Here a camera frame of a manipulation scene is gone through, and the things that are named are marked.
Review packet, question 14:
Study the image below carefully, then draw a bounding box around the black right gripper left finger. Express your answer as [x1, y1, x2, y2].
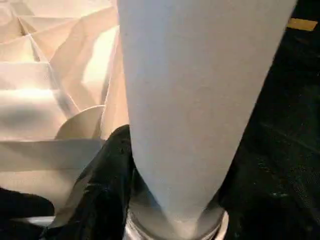
[42, 125, 135, 240]

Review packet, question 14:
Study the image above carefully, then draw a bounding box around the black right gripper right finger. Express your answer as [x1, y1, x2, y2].
[215, 150, 320, 240]

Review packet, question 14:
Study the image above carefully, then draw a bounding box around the white plastic table top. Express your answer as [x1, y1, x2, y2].
[0, 0, 132, 227]

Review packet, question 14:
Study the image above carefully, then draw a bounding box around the white plastic table leg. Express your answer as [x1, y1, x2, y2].
[116, 0, 299, 240]

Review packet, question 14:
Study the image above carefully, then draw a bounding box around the black plastic mat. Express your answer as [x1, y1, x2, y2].
[0, 0, 320, 240]

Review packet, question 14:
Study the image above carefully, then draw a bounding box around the small yellow label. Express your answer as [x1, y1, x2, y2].
[287, 18, 319, 32]

